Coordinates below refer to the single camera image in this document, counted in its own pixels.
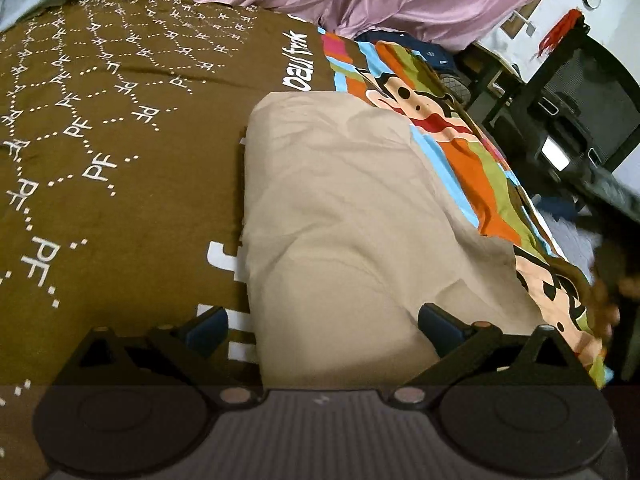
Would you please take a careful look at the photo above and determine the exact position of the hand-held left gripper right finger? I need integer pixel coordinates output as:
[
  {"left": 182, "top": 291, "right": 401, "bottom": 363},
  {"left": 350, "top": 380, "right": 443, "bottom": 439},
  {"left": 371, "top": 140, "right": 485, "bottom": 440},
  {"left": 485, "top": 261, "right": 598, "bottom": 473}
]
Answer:
[{"left": 390, "top": 303, "right": 597, "bottom": 408}]

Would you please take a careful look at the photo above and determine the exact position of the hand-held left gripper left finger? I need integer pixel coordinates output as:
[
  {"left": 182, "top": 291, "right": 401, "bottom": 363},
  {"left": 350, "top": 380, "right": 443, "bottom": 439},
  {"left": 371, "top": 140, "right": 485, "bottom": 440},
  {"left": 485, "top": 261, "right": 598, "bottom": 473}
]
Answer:
[{"left": 56, "top": 305, "right": 262, "bottom": 408}]

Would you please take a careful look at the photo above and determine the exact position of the beige garment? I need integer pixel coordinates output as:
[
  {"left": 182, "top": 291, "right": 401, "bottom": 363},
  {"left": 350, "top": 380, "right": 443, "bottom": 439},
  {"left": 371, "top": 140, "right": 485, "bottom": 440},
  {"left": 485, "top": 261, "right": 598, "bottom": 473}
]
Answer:
[{"left": 240, "top": 91, "right": 551, "bottom": 391}]

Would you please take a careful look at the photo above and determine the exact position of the person's right hand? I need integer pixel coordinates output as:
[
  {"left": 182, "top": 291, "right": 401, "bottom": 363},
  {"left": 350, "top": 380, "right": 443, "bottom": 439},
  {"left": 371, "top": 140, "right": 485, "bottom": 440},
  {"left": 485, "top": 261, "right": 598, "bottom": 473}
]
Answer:
[{"left": 590, "top": 275, "right": 640, "bottom": 343}]

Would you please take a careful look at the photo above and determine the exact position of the brown printed bedsheet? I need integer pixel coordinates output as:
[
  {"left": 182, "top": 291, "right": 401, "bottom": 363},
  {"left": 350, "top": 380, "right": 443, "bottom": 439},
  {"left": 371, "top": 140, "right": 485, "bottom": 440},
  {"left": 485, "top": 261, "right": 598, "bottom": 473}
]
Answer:
[{"left": 0, "top": 0, "right": 616, "bottom": 480}]

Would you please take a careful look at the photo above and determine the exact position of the grey cloth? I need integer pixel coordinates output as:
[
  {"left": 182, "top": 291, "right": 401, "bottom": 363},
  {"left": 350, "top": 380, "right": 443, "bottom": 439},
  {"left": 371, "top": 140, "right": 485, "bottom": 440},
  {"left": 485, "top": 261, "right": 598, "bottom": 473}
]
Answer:
[{"left": 565, "top": 160, "right": 640, "bottom": 228}]

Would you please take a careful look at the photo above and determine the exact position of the dark blue bag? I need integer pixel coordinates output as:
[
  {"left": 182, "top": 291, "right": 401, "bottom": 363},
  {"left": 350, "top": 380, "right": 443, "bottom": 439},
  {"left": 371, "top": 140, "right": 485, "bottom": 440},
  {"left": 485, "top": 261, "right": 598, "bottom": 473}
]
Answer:
[{"left": 357, "top": 30, "right": 472, "bottom": 107}]

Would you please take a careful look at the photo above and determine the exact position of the black mesh chair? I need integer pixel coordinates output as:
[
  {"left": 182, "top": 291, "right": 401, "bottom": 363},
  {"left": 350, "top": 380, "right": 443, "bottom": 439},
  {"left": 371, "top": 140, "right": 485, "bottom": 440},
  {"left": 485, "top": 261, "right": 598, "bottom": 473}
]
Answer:
[{"left": 482, "top": 24, "right": 640, "bottom": 177}]

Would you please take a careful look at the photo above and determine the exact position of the red tassel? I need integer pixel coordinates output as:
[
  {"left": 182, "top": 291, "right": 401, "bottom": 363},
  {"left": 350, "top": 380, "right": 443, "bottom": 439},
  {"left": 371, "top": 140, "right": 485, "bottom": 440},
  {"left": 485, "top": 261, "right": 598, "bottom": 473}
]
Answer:
[{"left": 535, "top": 8, "right": 584, "bottom": 59}]

